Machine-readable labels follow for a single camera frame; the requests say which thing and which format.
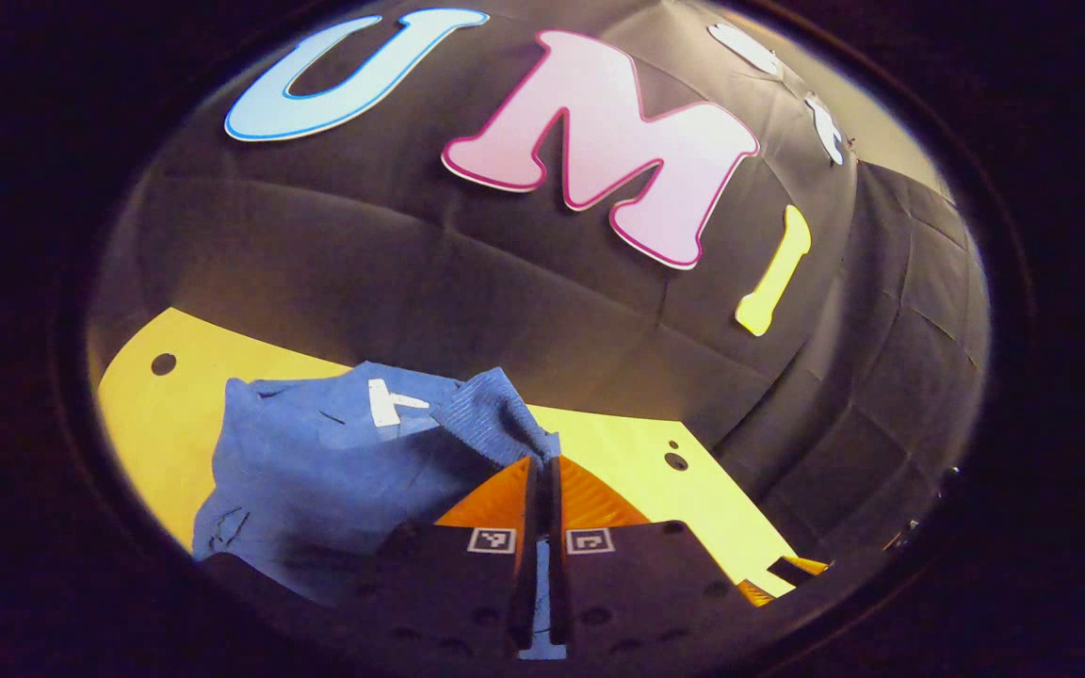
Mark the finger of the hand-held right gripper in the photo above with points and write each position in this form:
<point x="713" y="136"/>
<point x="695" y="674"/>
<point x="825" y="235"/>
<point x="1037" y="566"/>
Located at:
<point x="811" y="567"/>

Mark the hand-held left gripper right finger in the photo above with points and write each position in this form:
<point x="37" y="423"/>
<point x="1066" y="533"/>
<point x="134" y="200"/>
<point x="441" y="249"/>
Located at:
<point x="557" y="584"/>

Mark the blue jacket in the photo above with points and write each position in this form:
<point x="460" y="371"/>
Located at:
<point x="316" y="471"/>

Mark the black backdrop cloth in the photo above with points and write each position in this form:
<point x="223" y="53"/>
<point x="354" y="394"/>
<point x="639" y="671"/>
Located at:
<point x="411" y="264"/>

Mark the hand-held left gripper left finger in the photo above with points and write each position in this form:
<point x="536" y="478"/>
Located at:
<point x="526" y="584"/>

